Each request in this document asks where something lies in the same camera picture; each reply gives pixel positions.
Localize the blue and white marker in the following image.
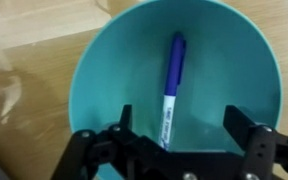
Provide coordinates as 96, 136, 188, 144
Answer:
157, 31, 187, 152

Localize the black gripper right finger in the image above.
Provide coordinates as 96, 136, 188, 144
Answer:
223, 105, 288, 180

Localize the teal bowl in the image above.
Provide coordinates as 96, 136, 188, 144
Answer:
68, 0, 283, 180

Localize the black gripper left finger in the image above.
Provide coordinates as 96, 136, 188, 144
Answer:
50, 104, 172, 180

